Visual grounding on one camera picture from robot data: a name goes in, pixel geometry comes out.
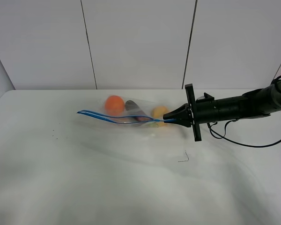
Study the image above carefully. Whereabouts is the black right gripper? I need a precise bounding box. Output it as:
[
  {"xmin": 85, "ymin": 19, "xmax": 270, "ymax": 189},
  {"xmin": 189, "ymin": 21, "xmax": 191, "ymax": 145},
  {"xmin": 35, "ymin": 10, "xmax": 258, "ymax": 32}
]
[{"xmin": 163, "ymin": 84, "xmax": 241, "ymax": 142}]

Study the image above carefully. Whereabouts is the clear blue-zip file bag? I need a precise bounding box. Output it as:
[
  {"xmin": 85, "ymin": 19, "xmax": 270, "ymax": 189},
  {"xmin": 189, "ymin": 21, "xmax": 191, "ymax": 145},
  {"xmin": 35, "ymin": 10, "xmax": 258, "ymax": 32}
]
[{"xmin": 73, "ymin": 95, "xmax": 181, "ymax": 138}]

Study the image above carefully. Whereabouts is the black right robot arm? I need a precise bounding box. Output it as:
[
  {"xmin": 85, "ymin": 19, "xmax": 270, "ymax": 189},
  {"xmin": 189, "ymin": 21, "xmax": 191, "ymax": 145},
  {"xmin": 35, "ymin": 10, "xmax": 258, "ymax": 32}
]
[{"xmin": 163, "ymin": 79, "xmax": 281, "ymax": 142}]

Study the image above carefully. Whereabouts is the yellow lemon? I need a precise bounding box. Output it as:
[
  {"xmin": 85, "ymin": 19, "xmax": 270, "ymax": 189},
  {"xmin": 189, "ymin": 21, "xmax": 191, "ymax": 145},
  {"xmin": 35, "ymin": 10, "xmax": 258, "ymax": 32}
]
[{"xmin": 151, "ymin": 106, "xmax": 169, "ymax": 127}]

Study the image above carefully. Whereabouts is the purple eggplant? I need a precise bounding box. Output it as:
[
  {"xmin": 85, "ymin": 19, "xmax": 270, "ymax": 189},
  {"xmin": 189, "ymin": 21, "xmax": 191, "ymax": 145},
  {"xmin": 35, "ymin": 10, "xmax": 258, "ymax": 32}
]
[{"xmin": 125, "ymin": 100, "xmax": 151, "ymax": 122}]

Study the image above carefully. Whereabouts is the orange fruit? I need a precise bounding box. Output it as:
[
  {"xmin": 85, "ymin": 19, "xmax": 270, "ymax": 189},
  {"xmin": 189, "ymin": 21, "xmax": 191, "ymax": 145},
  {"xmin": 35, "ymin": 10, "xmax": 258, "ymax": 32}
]
[{"xmin": 104, "ymin": 95, "xmax": 125, "ymax": 116}]

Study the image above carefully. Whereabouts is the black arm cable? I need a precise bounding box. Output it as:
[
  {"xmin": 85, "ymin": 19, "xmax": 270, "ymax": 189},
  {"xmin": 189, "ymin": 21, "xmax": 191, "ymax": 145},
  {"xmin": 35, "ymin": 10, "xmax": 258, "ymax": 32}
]
[{"xmin": 207, "ymin": 71, "xmax": 281, "ymax": 148}]

